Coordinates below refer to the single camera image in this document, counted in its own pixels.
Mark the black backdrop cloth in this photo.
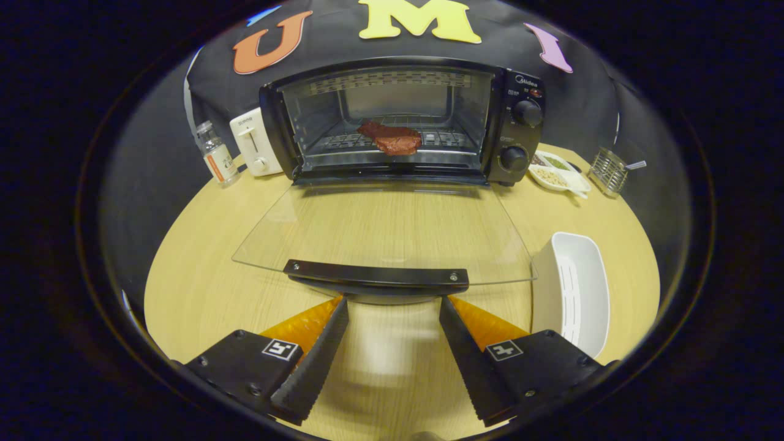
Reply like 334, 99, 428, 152
101, 0, 690, 295

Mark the white divided spice dish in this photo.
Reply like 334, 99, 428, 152
528, 150, 593, 200

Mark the metal wire holder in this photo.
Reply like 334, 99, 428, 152
588, 147, 630, 198

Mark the white toaster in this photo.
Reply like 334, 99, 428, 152
230, 107, 284, 178

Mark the small clear glass bottle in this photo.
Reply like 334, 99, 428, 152
195, 121, 241, 188

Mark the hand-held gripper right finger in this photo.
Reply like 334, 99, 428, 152
439, 295, 616, 428

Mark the white plastic tray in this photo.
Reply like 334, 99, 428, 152
530, 232, 611, 360

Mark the black toaster oven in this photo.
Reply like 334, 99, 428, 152
232, 56, 547, 305

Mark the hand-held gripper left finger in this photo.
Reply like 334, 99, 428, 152
173, 296, 350, 426

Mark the brown meat steak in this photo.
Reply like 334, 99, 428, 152
357, 121, 423, 156

